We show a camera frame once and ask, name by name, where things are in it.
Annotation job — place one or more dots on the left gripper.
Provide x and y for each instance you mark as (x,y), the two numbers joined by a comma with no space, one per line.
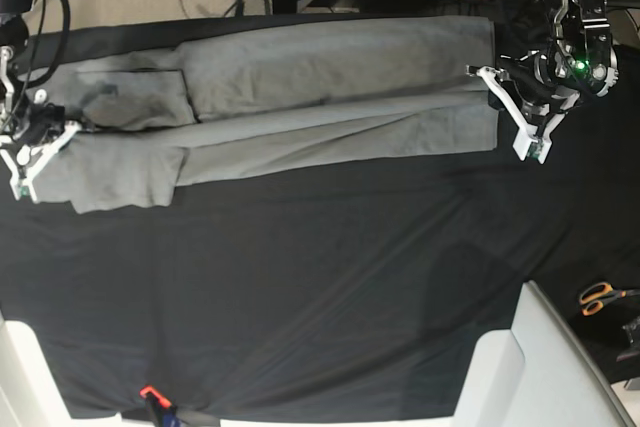
(564,48)

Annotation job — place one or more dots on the orange handled scissors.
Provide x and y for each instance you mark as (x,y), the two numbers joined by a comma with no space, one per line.
(599,295)

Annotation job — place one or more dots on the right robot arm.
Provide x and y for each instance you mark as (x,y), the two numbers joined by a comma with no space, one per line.
(15,33)

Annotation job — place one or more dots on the grey T-shirt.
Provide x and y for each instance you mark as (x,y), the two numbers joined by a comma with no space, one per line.
(265,101)

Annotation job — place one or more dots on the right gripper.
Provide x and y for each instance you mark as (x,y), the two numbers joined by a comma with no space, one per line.
(32,126)

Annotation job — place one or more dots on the black table cloth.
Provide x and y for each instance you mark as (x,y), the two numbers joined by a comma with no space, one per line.
(346,292)

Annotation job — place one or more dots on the orange black clamp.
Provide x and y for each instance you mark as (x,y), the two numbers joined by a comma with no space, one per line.
(162,411)

